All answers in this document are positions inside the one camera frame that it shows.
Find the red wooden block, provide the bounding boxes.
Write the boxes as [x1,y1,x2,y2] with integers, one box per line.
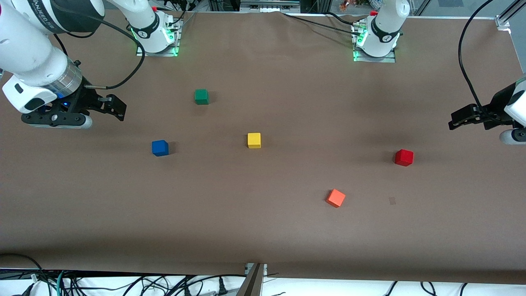
[394,149,414,167]

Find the orange wooden block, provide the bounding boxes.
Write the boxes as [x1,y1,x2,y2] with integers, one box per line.
[326,189,346,208]

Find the colourful small toys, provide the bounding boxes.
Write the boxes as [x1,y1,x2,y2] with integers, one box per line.
[339,0,370,11]

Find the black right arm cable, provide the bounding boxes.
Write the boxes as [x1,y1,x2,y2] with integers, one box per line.
[53,0,145,90]

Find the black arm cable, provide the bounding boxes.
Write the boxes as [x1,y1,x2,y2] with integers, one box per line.
[53,0,145,90]
[458,0,494,111]

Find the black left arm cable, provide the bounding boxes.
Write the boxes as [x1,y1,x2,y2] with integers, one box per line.
[458,0,494,111]

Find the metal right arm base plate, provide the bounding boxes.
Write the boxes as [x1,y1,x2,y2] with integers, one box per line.
[136,16,183,57]

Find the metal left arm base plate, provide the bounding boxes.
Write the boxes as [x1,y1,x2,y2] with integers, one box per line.
[353,21,397,63]

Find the short black table cable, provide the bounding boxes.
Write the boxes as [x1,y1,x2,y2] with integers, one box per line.
[325,12,365,26]

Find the black looped cable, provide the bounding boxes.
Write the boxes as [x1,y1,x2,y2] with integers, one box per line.
[0,254,52,296]

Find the long black table cable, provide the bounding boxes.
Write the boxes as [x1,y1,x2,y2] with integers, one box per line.
[281,12,359,32]

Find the silver metal rail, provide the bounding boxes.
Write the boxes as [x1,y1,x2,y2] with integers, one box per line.
[240,0,300,13]

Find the metal post with bracket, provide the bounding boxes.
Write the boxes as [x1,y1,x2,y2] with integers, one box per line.
[238,263,268,296]

